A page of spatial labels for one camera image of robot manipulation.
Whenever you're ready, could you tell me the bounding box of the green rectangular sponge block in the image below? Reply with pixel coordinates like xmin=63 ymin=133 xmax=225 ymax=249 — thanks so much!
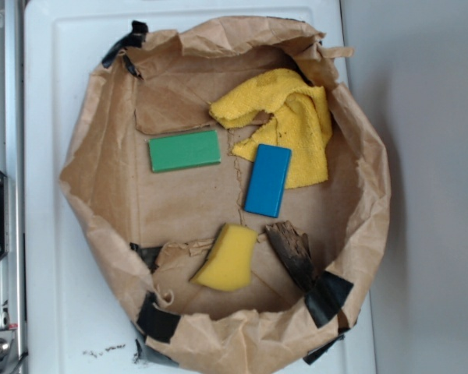
xmin=149 ymin=130 xmax=222 ymax=173

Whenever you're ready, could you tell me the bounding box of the yellow sponge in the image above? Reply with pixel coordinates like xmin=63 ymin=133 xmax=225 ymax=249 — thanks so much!
xmin=190 ymin=224 xmax=257 ymax=291

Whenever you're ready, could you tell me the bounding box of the brown paper bag tray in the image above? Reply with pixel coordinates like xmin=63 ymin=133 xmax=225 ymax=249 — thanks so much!
xmin=60 ymin=16 xmax=391 ymax=373

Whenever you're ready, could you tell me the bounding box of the blue rectangular block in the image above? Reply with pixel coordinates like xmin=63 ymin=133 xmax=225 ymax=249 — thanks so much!
xmin=244 ymin=144 xmax=292 ymax=218

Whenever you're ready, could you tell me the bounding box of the dark brown wood piece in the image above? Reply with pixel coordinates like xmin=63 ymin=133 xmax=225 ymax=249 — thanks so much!
xmin=265 ymin=221 xmax=316 ymax=292

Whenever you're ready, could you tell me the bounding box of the yellow microfiber cloth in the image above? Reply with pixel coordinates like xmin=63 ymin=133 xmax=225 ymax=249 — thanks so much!
xmin=210 ymin=69 xmax=332 ymax=189

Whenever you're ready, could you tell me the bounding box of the white plastic tray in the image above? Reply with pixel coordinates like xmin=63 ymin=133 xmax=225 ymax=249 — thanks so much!
xmin=22 ymin=0 xmax=378 ymax=374

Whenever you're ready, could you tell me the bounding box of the aluminium frame rail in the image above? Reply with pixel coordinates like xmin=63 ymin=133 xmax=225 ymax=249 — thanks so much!
xmin=0 ymin=1 xmax=28 ymax=373

